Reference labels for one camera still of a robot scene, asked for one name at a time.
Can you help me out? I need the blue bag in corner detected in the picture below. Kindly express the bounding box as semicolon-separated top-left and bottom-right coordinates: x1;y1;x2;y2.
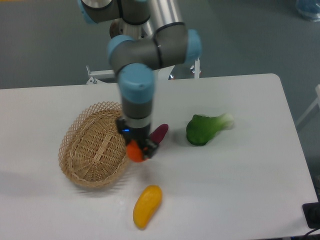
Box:
295;0;320;22

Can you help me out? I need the white frame at right edge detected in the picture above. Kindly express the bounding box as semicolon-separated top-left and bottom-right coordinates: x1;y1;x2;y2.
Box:
295;84;320;131

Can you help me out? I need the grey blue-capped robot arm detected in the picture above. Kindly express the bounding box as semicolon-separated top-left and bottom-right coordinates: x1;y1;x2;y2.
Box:
78;0;202;162

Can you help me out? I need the orange fruit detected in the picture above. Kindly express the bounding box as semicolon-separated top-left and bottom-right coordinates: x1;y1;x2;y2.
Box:
126;140;148;163

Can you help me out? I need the green bok choy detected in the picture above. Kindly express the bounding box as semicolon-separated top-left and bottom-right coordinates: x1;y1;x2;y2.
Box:
186;113;234;146

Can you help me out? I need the woven wicker basket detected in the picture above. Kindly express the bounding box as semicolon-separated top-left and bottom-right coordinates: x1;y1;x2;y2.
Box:
58;101;129;189

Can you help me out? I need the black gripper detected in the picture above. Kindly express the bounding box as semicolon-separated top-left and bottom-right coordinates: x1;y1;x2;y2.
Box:
116;117;159;159

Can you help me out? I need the purple sweet potato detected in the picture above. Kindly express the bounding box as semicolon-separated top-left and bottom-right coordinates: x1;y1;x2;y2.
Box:
149;124;169;144

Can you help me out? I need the black device at table edge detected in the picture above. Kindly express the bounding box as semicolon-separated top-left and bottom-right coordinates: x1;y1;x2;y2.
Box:
302;202;320;229

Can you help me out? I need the yellow mango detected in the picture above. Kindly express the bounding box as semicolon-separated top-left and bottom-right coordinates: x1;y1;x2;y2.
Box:
132;185;163;230

